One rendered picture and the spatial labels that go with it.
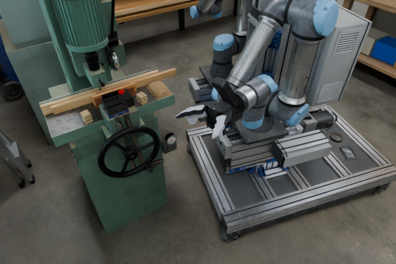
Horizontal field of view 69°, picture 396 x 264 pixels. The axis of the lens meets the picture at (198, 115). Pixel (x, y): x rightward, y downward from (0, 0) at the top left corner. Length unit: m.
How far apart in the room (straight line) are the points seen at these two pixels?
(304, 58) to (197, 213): 1.32
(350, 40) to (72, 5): 1.25
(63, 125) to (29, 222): 1.03
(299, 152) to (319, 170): 0.69
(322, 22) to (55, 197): 2.02
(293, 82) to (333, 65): 0.49
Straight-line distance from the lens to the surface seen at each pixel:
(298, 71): 1.17
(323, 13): 1.05
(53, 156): 2.66
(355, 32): 1.61
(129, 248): 2.01
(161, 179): 1.89
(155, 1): 3.62
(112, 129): 1.33
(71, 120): 1.45
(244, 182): 1.98
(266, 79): 0.99
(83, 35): 1.29
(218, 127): 0.78
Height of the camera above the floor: 1.78
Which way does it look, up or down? 40 degrees down
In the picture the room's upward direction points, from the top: straight up
